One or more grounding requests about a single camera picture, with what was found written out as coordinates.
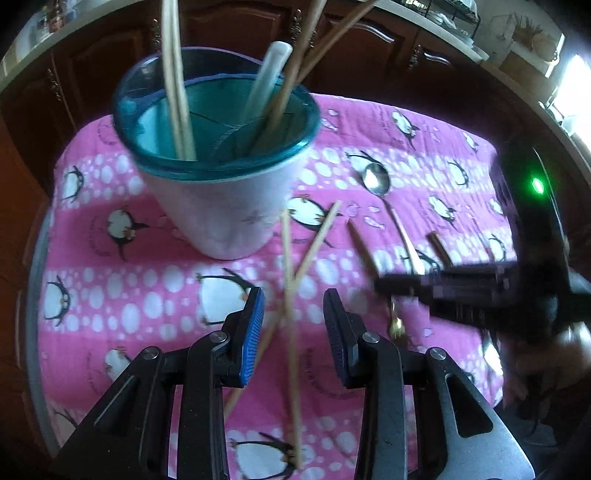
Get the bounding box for dark brown chopstick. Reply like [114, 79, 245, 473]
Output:
[266, 0, 327, 136]

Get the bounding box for light wooden chopstick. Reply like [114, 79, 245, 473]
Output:
[161, 0, 194, 160]
[280, 209, 303, 470]

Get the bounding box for wooden lower kitchen cabinets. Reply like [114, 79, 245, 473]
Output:
[0, 0, 509, 195]

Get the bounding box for brown chopstick on cloth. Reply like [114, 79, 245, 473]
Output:
[346, 220, 381, 281]

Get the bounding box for light wooden chopstick on cloth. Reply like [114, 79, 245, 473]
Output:
[280, 209, 303, 470]

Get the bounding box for light chopstick near gripper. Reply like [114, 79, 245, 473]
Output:
[223, 200, 342, 419]

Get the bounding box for pink penguin cloth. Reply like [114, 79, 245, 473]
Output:
[38, 95, 514, 479]

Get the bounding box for metal spoon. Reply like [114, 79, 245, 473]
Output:
[361, 162, 425, 275]

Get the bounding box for black dish rack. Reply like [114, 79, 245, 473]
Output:
[399, 0, 481, 37]

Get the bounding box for white teal-rimmed utensil holder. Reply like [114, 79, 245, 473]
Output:
[112, 47, 321, 260]

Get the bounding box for light chopstick in holder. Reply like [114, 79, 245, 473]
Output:
[171, 0, 197, 161]

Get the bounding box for gold handled utensil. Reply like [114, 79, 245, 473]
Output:
[388, 297, 406, 340]

